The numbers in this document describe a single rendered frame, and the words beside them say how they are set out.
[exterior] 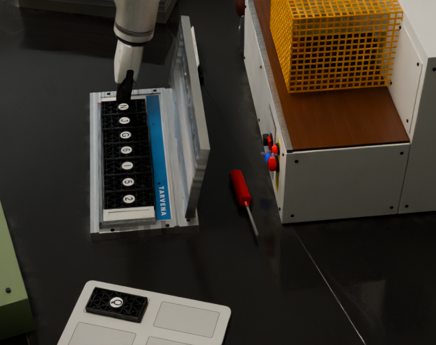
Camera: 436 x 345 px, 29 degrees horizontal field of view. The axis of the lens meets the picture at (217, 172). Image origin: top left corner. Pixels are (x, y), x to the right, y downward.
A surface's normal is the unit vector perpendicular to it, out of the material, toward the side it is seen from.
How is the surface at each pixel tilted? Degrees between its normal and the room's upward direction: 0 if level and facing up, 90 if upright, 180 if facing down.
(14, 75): 0
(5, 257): 0
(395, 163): 90
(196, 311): 0
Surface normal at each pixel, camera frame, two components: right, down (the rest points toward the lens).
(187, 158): 0.19, -0.74
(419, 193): 0.11, 0.67
